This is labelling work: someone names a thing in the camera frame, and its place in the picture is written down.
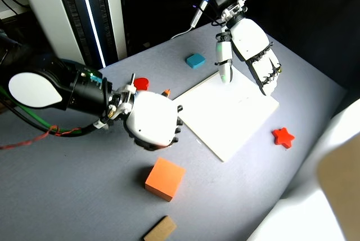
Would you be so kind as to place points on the orange foam block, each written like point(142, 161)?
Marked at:
point(164, 177)

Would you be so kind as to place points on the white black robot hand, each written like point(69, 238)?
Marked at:
point(249, 38)
point(152, 120)

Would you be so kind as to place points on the white square board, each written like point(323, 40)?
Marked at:
point(225, 120)

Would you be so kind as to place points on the blurred white robot body shell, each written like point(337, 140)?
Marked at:
point(298, 196)

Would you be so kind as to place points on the grey table cloth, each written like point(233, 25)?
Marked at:
point(84, 182)

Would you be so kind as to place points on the white cabinet with black strips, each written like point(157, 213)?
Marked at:
point(50, 13)

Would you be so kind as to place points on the orange black utility knife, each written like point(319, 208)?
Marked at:
point(166, 92)

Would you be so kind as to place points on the red star block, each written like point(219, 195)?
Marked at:
point(282, 137)

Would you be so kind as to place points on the blue square block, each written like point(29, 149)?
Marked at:
point(195, 60)

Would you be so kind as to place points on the white adapter stick, blue plug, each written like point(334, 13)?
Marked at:
point(198, 13)

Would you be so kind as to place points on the blurred tan panel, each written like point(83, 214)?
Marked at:
point(343, 173)

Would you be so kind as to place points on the tan wooden block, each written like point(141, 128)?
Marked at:
point(160, 229)

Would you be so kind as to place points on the red heart block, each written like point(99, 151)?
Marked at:
point(142, 82)

